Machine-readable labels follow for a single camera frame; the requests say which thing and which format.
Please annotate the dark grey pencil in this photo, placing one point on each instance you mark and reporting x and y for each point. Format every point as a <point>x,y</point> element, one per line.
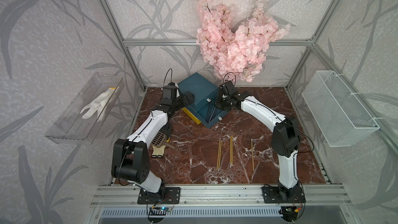
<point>211,112</point>

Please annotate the white glove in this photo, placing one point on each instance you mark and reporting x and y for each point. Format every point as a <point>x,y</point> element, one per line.
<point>98,105</point>

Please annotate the clear acrylic wall tray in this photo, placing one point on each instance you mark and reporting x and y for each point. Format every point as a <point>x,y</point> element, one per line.
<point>82,120</point>

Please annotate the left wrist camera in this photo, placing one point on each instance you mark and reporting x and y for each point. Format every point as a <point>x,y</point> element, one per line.
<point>170,91</point>

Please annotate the right circuit board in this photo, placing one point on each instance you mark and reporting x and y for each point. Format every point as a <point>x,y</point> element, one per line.
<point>290,210</point>

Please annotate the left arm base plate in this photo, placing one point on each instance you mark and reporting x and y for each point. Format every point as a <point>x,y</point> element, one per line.
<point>168,195</point>

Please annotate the pink blossom artificial tree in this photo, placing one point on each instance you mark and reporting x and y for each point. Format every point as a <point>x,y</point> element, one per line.
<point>238,54</point>

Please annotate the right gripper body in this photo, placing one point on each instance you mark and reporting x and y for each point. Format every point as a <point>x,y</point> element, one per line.
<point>222,103</point>

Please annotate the circuit board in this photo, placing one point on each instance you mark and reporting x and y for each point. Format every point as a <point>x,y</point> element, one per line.
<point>160,210</point>
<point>290,210</point>

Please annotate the white wire mesh basket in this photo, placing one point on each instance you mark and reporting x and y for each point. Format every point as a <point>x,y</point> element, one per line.
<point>341,117</point>

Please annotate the left circuit board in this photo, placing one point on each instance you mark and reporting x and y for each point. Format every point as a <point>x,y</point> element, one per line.
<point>160,210</point>

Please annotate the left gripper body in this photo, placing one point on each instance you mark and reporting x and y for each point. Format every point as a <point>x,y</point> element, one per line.
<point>180,103</point>

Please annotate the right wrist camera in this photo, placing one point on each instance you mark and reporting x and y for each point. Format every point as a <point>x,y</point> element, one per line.
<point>228,90</point>

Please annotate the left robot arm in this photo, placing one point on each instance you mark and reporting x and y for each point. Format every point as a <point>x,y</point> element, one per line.
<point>131,161</point>

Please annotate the teal yellow drawer box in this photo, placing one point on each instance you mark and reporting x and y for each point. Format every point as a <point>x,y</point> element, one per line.
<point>204,91</point>

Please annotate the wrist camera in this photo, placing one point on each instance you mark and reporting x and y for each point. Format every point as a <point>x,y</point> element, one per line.
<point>170,91</point>
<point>228,90</point>

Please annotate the brown slotted spatula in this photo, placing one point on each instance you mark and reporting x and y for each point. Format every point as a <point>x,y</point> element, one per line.
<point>161,140</point>

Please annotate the teal drawer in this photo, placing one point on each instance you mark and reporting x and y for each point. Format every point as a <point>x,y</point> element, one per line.
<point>201,115</point>

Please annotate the aluminium front rail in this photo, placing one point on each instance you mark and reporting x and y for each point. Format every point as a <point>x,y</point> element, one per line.
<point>221,195</point>

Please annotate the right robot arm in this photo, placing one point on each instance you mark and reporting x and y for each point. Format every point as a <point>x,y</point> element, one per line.
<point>285,139</point>

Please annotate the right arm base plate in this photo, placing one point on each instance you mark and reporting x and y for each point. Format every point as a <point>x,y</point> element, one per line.
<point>282,195</point>

